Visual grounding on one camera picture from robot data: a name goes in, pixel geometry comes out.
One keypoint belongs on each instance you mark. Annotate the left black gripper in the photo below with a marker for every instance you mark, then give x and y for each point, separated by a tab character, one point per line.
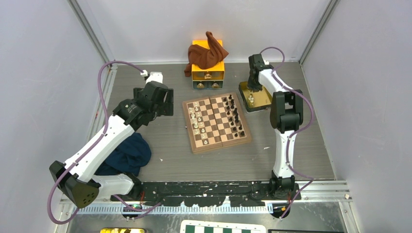
168	106

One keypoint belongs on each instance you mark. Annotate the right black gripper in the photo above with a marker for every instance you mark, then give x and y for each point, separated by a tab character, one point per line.
253	87

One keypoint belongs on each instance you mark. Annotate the yellow metal tray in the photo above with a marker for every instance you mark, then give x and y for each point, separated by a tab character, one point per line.
254	101

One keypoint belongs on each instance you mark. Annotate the wooden chess board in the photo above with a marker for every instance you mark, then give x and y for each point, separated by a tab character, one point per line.
222	119

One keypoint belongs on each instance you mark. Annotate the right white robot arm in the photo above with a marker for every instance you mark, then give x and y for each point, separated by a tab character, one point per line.
286	117

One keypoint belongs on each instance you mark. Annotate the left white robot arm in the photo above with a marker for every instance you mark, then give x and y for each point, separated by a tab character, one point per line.
76	176

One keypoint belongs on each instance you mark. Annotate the green white chess mat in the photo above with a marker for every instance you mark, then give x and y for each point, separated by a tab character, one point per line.
196	226

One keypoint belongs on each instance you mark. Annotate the yellow drawer box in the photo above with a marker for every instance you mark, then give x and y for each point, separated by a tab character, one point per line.
211	78

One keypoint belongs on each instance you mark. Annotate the brown cloth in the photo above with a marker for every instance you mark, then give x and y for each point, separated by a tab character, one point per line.
205	58

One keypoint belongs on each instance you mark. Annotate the dark blue cloth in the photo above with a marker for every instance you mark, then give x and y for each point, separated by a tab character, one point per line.
128	157

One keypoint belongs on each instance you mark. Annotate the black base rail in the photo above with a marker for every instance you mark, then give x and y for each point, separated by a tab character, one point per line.
208	194

